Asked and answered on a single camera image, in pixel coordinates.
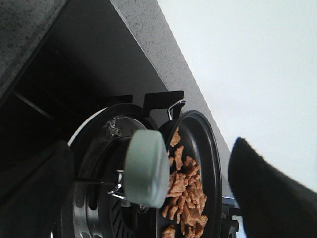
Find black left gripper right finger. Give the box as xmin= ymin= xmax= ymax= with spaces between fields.
xmin=228 ymin=137 xmax=317 ymax=238

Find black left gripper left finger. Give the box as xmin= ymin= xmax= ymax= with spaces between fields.
xmin=0 ymin=141 xmax=74 ymax=238

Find brown meat pieces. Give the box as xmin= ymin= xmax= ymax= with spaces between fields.
xmin=161 ymin=128 xmax=208 ymax=238

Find black frying pan green handle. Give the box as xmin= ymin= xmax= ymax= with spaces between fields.
xmin=123 ymin=110 xmax=222 ymax=238

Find black left gas burner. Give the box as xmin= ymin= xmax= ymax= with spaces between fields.
xmin=70 ymin=136 xmax=158 ymax=238

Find black glass cooktop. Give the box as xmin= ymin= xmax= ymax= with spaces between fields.
xmin=0 ymin=0 xmax=167 ymax=153

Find black left pan support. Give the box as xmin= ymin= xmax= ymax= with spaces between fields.
xmin=66 ymin=90 xmax=241 ymax=238

